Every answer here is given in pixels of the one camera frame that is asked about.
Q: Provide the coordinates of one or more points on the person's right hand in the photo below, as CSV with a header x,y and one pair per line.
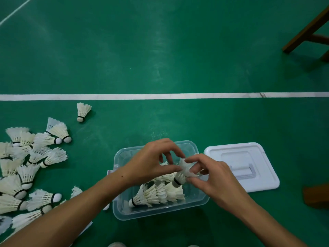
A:
x,y
218,180

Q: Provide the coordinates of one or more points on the person's left thumb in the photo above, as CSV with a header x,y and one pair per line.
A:
x,y
171,168

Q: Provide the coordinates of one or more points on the person's right thumb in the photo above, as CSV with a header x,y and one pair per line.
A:
x,y
195,179

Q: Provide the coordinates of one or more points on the person's left forearm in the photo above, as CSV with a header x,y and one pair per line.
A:
x,y
64,218

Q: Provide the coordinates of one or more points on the pile of feather shuttlecocks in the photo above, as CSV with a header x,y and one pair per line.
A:
x,y
23,174

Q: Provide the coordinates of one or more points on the white plastic box lid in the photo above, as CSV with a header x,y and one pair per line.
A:
x,y
257,162

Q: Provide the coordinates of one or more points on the person's right forearm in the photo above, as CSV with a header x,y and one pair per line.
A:
x,y
262,223

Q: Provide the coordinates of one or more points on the white shuttlecock with black band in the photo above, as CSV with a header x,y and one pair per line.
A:
x,y
183,169
83,110

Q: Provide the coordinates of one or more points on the brown wooden chair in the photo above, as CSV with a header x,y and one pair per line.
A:
x,y
305,32

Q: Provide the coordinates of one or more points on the person's left hand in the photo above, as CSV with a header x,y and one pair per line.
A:
x,y
144,167

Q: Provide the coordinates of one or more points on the clear plastic storage box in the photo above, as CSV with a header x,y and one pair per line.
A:
x,y
159,213

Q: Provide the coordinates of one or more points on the white paper sheet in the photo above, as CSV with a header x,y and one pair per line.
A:
x,y
86,228

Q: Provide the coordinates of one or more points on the brown wooden furniture piece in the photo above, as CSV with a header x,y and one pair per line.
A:
x,y
317,196

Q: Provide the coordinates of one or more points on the nested row of feather shuttlecocks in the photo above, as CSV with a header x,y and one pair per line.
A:
x,y
159,194

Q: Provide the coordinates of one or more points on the person's light shoe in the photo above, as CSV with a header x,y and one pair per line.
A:
x,y
117,244

